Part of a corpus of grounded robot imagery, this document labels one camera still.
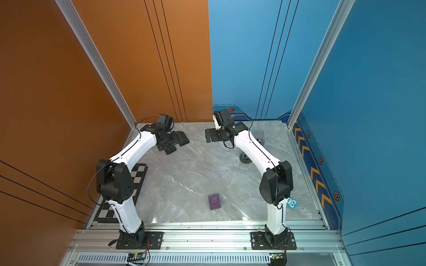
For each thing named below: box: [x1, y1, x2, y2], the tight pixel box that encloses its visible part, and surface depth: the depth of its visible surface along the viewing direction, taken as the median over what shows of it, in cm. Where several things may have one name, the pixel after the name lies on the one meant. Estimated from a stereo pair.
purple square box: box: [208, 193, 222, 211], surface depth 82 cm
